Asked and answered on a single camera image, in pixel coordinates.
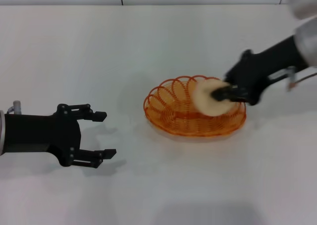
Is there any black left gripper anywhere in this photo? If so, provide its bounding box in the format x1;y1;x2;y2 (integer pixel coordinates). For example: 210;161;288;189
4;103;117;170

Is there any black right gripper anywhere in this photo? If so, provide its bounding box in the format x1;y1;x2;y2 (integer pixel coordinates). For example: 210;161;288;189
210;34;310;107

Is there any round beige bread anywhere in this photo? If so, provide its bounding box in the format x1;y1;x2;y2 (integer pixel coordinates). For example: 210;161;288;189
194;78;238;117

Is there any orange woven plastic basket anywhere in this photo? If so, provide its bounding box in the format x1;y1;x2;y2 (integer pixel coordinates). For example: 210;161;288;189
143;74;248;138

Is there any right robot arm white sleeve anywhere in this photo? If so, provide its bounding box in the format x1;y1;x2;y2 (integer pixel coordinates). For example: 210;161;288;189
286;0;317;70

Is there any robot arm white sleeve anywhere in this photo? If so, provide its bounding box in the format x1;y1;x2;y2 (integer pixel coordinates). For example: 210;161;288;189
286;0;317;70
0;110;6;157

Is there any left robot arm white sleeve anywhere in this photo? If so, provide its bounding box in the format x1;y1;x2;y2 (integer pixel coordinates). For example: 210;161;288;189
0;110;6;157

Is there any right wrist cable connector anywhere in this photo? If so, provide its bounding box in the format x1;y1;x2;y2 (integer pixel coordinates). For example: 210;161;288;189
268;66;298;92

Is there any wrist cable connector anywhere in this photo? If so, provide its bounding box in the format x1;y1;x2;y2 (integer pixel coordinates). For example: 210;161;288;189
7;100;24;115
268;66;298;92

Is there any thin red grey cable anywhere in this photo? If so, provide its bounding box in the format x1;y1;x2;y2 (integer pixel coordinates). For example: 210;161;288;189
295;72;317;85

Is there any left wrist cable connector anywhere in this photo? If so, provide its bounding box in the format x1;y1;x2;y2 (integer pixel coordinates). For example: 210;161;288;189
7;100;24;115

